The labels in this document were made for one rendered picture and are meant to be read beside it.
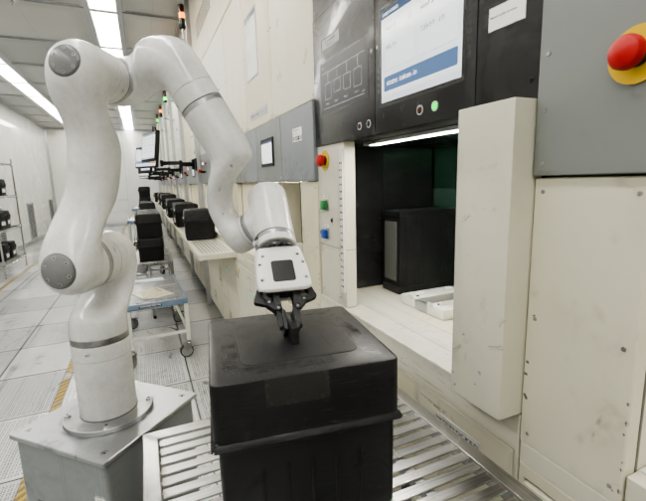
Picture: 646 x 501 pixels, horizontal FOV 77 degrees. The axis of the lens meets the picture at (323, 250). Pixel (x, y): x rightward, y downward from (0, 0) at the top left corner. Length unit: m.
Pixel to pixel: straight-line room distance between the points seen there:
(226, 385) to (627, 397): 0.54
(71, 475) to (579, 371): 0.97
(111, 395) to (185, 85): 0.68
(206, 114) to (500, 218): 0.57
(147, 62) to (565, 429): 0.98
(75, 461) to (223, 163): 0.67
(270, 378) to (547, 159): 0.52
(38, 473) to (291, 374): 0.71
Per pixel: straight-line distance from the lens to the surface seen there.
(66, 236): 0.94
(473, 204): 0.75
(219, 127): 0.85
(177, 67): 0.89
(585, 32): 0.71
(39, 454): 1.14
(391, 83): 1.06
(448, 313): 1.26
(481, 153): 0.74
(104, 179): 0.96
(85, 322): 1.01
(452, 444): 0.93
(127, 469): 1.04
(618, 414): 0.73
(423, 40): 0.98
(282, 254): 0.78
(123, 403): 1.08
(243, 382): 0.60
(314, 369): 0.62
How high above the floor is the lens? 1.29
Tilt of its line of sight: 10 degrees down
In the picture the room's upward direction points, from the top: 2 degrees counter-clockwise
